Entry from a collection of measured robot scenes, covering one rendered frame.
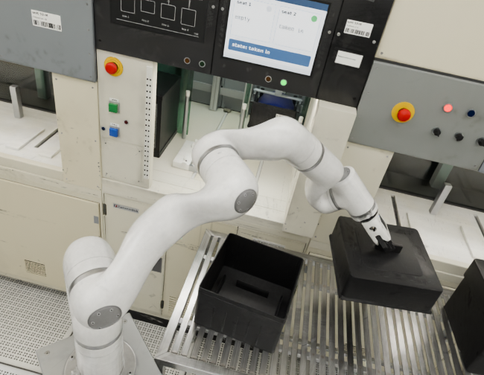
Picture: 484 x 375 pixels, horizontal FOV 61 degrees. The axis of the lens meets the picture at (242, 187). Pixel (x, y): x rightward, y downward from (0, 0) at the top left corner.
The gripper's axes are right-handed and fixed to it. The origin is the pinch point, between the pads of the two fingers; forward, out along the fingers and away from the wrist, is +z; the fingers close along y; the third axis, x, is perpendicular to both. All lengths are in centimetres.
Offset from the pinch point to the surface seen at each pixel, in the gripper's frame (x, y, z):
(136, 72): 44, 35, -83
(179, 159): 66, 55, -41
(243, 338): 49, -21, -8
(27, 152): 115, 48, -83
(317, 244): 28.3, 25.2, 9.8
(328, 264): 28.0, 19.5, 16.6
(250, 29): 4, 30, -73
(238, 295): 52, -4, -8
